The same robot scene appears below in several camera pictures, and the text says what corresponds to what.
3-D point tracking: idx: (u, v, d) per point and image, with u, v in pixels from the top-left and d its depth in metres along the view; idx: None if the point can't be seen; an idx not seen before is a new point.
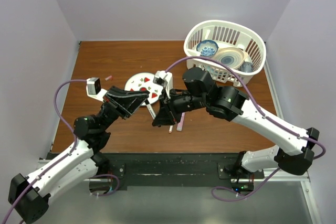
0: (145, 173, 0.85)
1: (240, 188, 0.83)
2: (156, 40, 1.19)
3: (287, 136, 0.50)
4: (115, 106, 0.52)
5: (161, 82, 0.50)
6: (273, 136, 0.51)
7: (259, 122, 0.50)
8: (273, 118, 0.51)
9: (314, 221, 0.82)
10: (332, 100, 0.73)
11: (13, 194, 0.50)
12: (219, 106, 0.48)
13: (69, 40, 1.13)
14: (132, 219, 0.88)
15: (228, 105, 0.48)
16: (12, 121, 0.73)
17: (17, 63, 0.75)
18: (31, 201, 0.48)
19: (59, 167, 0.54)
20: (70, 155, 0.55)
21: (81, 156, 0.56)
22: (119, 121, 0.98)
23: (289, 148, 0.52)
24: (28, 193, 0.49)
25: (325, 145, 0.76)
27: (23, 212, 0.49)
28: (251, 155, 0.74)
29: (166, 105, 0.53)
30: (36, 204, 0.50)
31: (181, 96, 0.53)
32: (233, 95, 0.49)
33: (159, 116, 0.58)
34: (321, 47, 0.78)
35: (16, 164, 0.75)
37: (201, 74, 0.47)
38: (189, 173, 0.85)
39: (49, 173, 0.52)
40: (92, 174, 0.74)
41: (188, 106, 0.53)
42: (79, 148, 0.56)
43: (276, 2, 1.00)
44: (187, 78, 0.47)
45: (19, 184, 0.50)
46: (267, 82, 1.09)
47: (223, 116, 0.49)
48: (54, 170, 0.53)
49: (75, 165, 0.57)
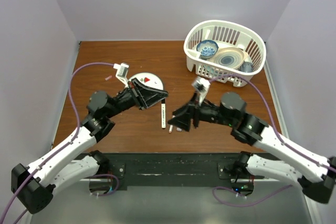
0: (145, 173, 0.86)
1: (240, 187, 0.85)
2: (156, 40, 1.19)
3: (306, 163, 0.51)
4: (136, 95, 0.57)
5: (200, 88, 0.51)
6: (292, 162, 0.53)
7: (278, 148, 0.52)
8: (293, 145, 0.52)
9: (314, 221, 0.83)
10: (332, 100, 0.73)
11: (16, 184, 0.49)
12: (242, 133, 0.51)
13: (69, 40, 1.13)
14: (132, 219, 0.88)
15: (249, 131, 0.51)
16: (12, 121, 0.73)
17: (17, 63, 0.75)
18: (32, 192, 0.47)
19: (60, 156, 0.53)
20: (71, 144, 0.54)
21: (83, 144, 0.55)
22: (119, 121, 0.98)
23: (310, 175, 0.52)
24: (29, 183, 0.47)
25: (325, 145, 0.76)
27: (27, 202, 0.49)
28: (263, 163, 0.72)
29: (193, 110, 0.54)
30: (38, 195, 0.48)
31: (209, 108, 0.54)
32: (255, 123, 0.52)
33: (177, 118, 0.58)
34: (321, 48, 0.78)
35: (15, 163, 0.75)
37: (238, 102, 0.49)
38: (189, 173, 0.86)
39: (50, 163, 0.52)
40: (92, 174, 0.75)
41: (211, 119, 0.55)
42: (80, 136, 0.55)
43: (276, 2, 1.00)
44: (226, 103, 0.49)
45: (20, 173, 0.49)
46: (266, 82, 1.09)
47: (244, 141, 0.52)
48: (55, 159, 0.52)
49: (77, 153, 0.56)
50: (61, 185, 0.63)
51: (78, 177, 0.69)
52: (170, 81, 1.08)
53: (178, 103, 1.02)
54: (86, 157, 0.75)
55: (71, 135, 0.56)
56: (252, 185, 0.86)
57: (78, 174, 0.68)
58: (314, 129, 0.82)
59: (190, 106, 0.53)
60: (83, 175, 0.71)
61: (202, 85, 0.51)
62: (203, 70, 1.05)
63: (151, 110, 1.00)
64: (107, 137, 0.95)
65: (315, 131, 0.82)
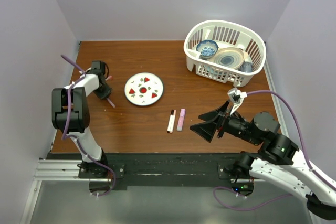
0: (145, 174, 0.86)
1: (240, 187, 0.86)
2: (157, 40, 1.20)
3: (327, 190, 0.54)
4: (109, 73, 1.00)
5: (236, 99, 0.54)
6: (314, 186, 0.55)
7: (306, 173, 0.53)
8: (318, 170, 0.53)
9: (314, 221, 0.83)
10: (332, 101, 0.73)
11: (59, 103, 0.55)
12: (272, 154, 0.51)
13: (69, 40, 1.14)
14: (131, 219, 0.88)
15: (280, 153, 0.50)
16: (12, 121, 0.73)
17: (16, 63, 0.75)
18: (80, 94, 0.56)
19: (83, 81, 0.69)
20: (85, 77, 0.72)
21: (92, 77, 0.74)
22: (118, 121, 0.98)
23: (326, 199, 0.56)
24: (73, 91, 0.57)
25: (324, 145, 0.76)
27: (77, 109, 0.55)
28: (268, 170, 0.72)
29: (221, 120, 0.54)
30: (83, 103, 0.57)
31: (239, 121, 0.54)
32: (286, 145, 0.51)
33: (201, 125, 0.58)
34: (321, 48, 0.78)
35: (14, 163, 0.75)
37: (271, 123, 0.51)
38: (189, 173, 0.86)
39: (79, 84, 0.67)
40: (98, 154, 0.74)
41: (239, 133, 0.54)
42: (89, 75, 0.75)
43: (275, 3, 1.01)
44: (260, 124, 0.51)
45: (62, 90, 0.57)
46: (267, 82, 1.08)
47: (273, 161, 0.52)
48: (81, 83, 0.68)
49: (90, 86, 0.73)
50: (82, 136, 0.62)
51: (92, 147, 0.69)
52: (170, 81, 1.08)
53: (177, 102, 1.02)
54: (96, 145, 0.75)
55: (82, 74, 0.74)
56: (252, 185, 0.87)
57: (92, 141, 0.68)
58: (314, 129, 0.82)
59: (220, 116, 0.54)
60: (92, 150, 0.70)
61: (238, 96, 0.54)
62: (203, 70, 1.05)
63: (151, 111, 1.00)
64: (107, 136, 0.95)
65: (314, 131, 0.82)
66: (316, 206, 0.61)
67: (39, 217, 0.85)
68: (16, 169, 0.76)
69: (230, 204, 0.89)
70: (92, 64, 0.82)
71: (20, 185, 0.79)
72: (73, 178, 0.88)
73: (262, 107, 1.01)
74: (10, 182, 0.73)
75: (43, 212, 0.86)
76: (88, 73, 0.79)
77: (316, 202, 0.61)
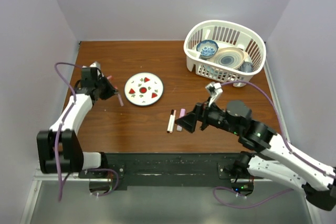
0: (145, 173, 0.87)
1: (240, 187, 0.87)
2: (157, 40, 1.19)
3: (313, 172, 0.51)
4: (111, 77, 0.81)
5: (212, 91, 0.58)
6: (298, 170, 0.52)
7: (286, 157, 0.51)
8: (300, 153, 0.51)
9: (314, 221, 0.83)
10: (332, 101, 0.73)
11: (47, 150, 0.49)
12: (249, 140, 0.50)
13: (69, 40, 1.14)
14: (132, 219, 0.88)
15: (256, 139, 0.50)
16: (11, 121, 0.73)
17: (16, 63, 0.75)
18: (70, 140, 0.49)
19: (73, 111, 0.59)
20: (75, 103, 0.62)
21: (84, 102, 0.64)
22: (118, 121, 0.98)
23: (316, 184, 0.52)
24: (62, 135, 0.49)
25: (324, 145, 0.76)
27: (67, 156, 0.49)
28: (265, 166, 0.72)
29: (200, 111, 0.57)
30: (74, 147, 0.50)
31: (217, 113, 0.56)
32: (262, 129, 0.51)
33: (184, 119, 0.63)
34: (321, 48, 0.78)
35: (14, 163, 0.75)
37: (243, 108, 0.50)
38: (189, 173, 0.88)
39: (69, 118, 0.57)
40: (97, 164, 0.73)
41: (218, 124, 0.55)
42: (81, 96, 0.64)
43: (275, 3, 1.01)
44: (231, 110, 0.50)
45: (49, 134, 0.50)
46: (267, 82, 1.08)
47: (252, 148, 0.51)
48: (71, 115, 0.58)
49: (83, 112, 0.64)
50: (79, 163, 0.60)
51: (90, 162, 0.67)
52: (170, 81, 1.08)
53: (177, 102, 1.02)
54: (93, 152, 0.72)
55: (72, 98, 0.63)
56: (252, 185, 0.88)
57: (87, 162, 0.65)
58: (314, 129, 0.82)
59: (197, 107, 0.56)
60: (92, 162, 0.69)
61: (214, 88, 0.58)
62: (203, 70, 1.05)
63: (151, 111, 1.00)
64: (107, 136, 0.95)
65: (314, 131, 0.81)
66: (311, 194, 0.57)
67: (39, 217, 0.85)
68: (16, 169, 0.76)
69: (228, 203, 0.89)
70: (82, 71, 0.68)
71: (20, 185, 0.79)
72: (73, 178, 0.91)
73: (262, 107, 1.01)
74: (9, 182, 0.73)
75: (42, 212, 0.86)
76: (80, 88, 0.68)
77: (310, 190, 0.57)
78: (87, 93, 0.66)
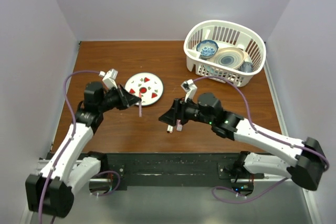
0: (145, 174, 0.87)
1: (240, 188, 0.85)
2: (157, 39, 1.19)
3: (280, 147, 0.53)
4: (123, 94, 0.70)
5: (187, 87, 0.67)
6: (268, 148, 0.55)
7: (253, 137, 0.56)
8: (265, 131, 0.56)
9: (314, 221, 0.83)
10: (331, 101, 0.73)
11: (35, 195, 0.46)
12: (220, 128, 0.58)
13: (69, 41, 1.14)
14: (132, 219, 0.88)
15: (226, 126, 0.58)
16: (11, 122, 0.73)
17: (16, 63, 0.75)
18: (56, 192, 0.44)
19: (69, 151, 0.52)
20: (73, 139, 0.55)
21: (83, 136, 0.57)
22: (118, 121, 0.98)
23: (287, 160, 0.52)
24: (50, 184, 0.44)
25: (324, 145, 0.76)
27: (54, 206, 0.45)
28: (258, 159, 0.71)
29: (178, 106, 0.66)
30: (63, 194, 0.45)
31: (193, 107, 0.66)
32: (230, 117, 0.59)
33: (166, 114, 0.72)
34: (321, 48, 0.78)
35: (14, 163, 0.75)
37: (213, 99, 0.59)
38: (189, 173, 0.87)
39: (62, 161, 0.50)
40: (96, 171, 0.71)
41: (195, 116, 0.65)
42: (79, 128, 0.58)
43: (275, 2, 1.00)
44: (202, 101, 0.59)
45: (37, 181, 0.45)
46: (267, 82, 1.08)
47: (224, 136, 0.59)
48: (65, 156, 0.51)
49: (82, 147, 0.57)
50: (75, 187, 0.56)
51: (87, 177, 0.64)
52: (170, 81, 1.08)
53: None
54: (90, 160, 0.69)
55: (70, 134, 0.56)
56: (253, 185, 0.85)
57: (86, 175, 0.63)
58: (314, 129, 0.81)
59: (176, 101, 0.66)
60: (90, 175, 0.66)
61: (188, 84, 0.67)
62: (203, 70, 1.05)
63: (151, 111, 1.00)
64: (107, 136, 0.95)
65: (314, 132, 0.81)
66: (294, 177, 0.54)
67: None
68: (16, 169, 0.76)
69: (223, 198, 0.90)
70: (85, 92, 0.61)
71: (20, 186, 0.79)
72: None
73: (262, 108, 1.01)
74: (10, 182, 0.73)
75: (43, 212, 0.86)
76: (82, 114, 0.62)
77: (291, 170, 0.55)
78: (88, 124, 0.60)
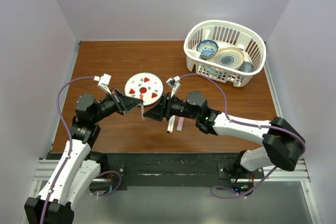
0: (145, 174, 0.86)
1: (240, 187, 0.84)
2: (157, 40, 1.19)
3: (250, 129, 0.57)
4: (118, 100, 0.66)
5: (173, 84, 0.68)
6: (241, 133, 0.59)
7: (229, 126, 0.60)
8: (238, 119, 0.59)
9: (314, 221, 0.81)
10: (331, 101, 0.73)
11: (35, 216, 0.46)
12: (203, 124, 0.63)
13: (69, 41, 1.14)
14: (132, 219, 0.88)
15: (208, 122, 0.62)
16: (11, 121, 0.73)
17: (16, 63, 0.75)
18: (55, 214, 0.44)
19: (66, 172, 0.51)
20: (70, 158, 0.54)
21: (80, 153, 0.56)
22: (118, 121, 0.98)
23: (259, 140, 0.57)
24: (49, 208, 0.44)
25: (324, 145, 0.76)
27: None
28: (249, 153, 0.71)
29: (166, 102, 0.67)
30: (61, 215, 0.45)
31: (179, 104, 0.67)
32: (210, 114, 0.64)
33: (151, 110, 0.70)
34: (321, 47, 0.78)
35: (14, 163, 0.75)
37: (199, 98, 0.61)
38: (189, 173, 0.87)
39: (60, 182, 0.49)
40: (97, 173, 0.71)
41: (180, 112, 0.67)
42: (75, 146, 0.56)
43: (276, 3, 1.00)
44: (190, 99, 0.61)
45: (35, 204, 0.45)
46: (267, 83, 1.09)
47: (206, 131, 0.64)
48: (63, 177, 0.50)
49: (79, 164, 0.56)
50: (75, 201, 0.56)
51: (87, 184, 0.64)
52: None
53: None
54: (87, 163, 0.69)
55: (66, 152, 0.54)
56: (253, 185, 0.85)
57: (86, 183, 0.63)
58: (314, 129, 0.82)
59: (164, 97, 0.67)
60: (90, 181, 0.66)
61: (174, 81, 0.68)
62: (203, 70, 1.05)
63: None
64: (107, 136, 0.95)
65: (314, 132, 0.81)
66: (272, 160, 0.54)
67: None
68: (16, 169, 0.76)
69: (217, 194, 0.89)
70: (76, 110, 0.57)
71: (21, 186, 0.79)
72: None
73: (262, 107, 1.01)
74: (10, 182, 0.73)
75: None
76: (77, 129, 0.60)
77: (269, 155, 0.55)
78: (84, 139, 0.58)
